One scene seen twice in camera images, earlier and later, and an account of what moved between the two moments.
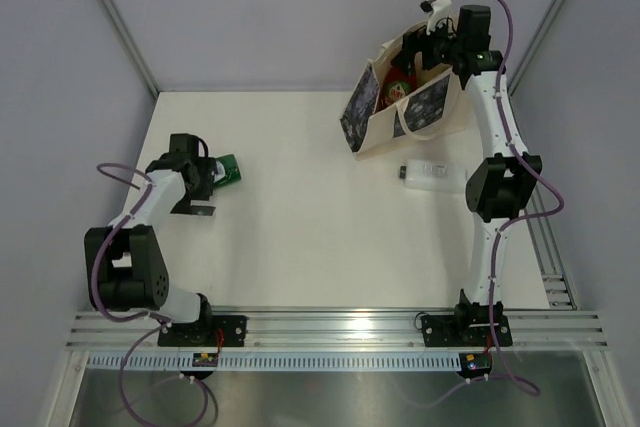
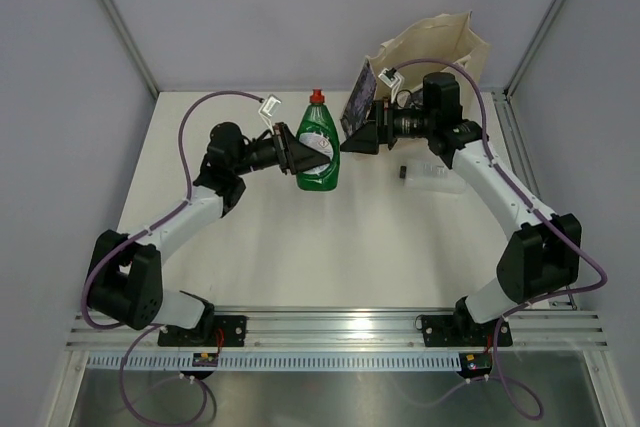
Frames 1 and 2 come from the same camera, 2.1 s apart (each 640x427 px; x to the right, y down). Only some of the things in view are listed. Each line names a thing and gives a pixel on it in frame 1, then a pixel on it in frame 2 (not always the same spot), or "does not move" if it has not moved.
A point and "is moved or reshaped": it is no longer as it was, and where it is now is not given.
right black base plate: [465, 330] does not move
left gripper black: [206, 172] to [292, 155]
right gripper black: [416, 41] to [378, 129]
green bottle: [226, 170] is moved or reshaped
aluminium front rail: [349, 331] does not move
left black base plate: [213, 331] does not move
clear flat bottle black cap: [435, 175] does not move
